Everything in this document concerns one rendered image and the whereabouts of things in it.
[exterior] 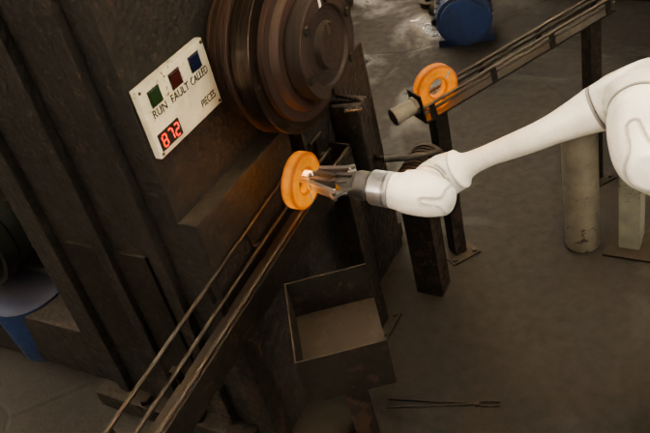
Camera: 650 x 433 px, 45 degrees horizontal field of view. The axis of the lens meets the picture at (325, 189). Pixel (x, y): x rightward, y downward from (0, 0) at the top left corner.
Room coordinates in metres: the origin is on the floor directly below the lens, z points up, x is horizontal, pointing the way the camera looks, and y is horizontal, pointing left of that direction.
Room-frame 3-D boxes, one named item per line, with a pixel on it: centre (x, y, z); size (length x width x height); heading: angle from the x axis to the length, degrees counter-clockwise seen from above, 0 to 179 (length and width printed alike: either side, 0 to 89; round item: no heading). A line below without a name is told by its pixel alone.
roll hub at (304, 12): (1.87, -0.09, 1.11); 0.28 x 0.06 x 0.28; 144
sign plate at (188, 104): (1.71, 0.28, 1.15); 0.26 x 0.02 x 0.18; 144
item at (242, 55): (1.92, -0.01, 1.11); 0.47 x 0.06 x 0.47; 144
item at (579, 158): (2.11, -0.85, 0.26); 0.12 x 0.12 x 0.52
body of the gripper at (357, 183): (1.63, -0.08, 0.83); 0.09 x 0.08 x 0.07; 54
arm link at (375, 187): (1.59, -0.13, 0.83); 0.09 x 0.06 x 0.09; 144
